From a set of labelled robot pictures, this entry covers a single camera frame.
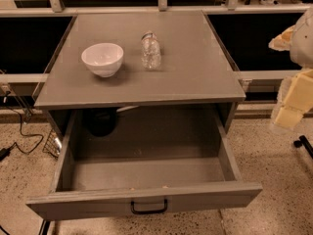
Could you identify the grey top drawer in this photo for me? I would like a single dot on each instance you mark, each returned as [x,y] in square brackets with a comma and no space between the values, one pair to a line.
[178,154]

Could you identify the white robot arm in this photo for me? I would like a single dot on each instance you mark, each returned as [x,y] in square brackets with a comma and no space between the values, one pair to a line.
[295,96]

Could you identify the grey drawer cabinet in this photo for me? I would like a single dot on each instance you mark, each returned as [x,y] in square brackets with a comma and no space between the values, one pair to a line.
[193,67]

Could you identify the clear plastic water bottle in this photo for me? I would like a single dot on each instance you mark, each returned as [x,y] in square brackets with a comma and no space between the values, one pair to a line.
[151,56]

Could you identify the white ceramic bowl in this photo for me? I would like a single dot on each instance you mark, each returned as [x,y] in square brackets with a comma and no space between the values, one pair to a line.
[103,59]

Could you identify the black chair base leg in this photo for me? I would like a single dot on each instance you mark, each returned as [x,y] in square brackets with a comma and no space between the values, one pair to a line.
[303,141]

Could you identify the black bar on floor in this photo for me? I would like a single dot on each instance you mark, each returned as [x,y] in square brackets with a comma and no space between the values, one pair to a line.
[44,227]

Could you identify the black top drawer handle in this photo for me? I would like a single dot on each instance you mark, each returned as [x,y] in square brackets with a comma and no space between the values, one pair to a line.
[148,208]

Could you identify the wire mesh basket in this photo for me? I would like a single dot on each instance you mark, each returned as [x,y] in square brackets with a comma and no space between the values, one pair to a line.
[53,145]

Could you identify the metal railing frame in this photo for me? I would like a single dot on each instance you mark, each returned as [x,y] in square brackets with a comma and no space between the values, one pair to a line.
[156,0]

